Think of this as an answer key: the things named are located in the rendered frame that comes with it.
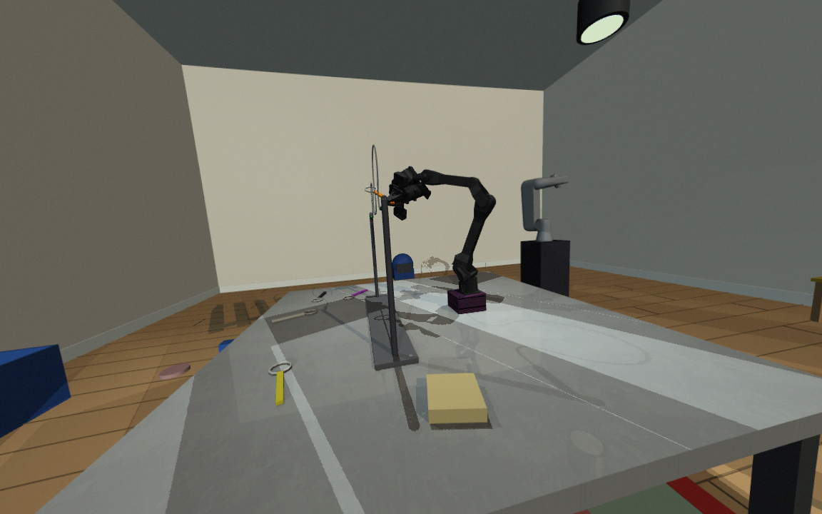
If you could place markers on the yellow rectangular block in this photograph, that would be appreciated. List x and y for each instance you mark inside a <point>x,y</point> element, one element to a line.
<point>455,398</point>

